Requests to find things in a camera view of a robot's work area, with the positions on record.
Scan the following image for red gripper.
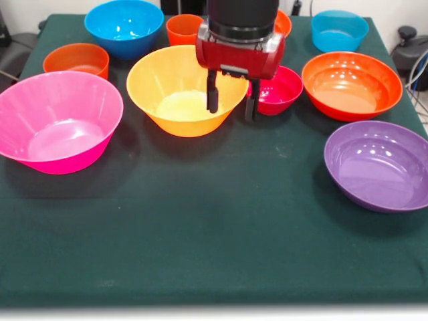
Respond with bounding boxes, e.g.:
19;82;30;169
195;22;286;122

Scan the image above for large yellow-orange bowl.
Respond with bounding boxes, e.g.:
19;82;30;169
126;44;250;138

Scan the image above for orange cup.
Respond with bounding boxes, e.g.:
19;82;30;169
165;13;205;47

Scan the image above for wide red-orange bowl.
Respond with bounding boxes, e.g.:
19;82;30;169
274;9;293;39
301;51;404;122

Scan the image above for large pink bowl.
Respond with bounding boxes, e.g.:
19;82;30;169
0;70;124;175

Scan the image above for small magenta bowl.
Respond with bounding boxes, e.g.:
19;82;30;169
247;66;304;116

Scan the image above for dark green tablecloth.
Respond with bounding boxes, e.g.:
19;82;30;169
0;13;428;307

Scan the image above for small light blue bowl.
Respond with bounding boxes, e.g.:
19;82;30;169
310;9;370;54

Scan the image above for large blue bowl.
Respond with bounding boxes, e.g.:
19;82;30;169
84;0;165;61

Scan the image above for wide purple bowl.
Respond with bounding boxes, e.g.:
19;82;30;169
323;120;428;214

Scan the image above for small orange bowl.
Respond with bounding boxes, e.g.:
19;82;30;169
42;42;110;80

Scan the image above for black office chair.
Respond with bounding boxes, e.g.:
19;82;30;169
390;25;428;71

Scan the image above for grey office chair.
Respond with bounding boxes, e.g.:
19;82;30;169
0;8;47;91

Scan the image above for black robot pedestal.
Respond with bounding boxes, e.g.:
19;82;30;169
160;0;208;16

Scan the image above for tangled floor cables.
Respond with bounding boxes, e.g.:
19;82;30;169
404;49;428;124

